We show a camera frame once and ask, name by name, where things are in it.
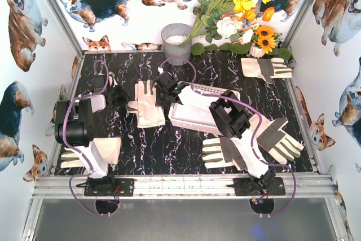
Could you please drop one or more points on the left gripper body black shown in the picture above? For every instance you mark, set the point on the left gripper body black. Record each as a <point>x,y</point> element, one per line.
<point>116,97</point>

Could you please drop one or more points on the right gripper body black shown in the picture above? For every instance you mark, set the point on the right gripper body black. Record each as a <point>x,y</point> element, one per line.
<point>161,84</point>

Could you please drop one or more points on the white plastic storage basket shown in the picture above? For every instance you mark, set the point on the white plastic storage basket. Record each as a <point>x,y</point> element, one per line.
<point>209,110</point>

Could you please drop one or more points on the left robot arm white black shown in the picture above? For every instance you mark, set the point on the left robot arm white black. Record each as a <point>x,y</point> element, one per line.
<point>75,127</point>

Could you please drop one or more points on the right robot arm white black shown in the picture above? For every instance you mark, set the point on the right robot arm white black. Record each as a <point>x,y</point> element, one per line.
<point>258,171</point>

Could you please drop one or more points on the grey metal bucket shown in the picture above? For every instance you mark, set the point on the grey metal bucket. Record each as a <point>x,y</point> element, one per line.
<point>177,48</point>

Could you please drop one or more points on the artificial flower bouquet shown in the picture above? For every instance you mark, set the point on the artificial flower bouquet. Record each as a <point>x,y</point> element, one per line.
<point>242,22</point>

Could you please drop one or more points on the right edge work glove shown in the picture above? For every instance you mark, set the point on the right edge work glove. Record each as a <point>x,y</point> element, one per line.
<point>276,142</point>

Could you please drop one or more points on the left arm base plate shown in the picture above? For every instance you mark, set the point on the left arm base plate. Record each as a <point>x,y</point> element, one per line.
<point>108,187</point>

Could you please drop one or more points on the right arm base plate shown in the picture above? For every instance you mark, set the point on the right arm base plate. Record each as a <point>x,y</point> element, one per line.
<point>245,187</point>

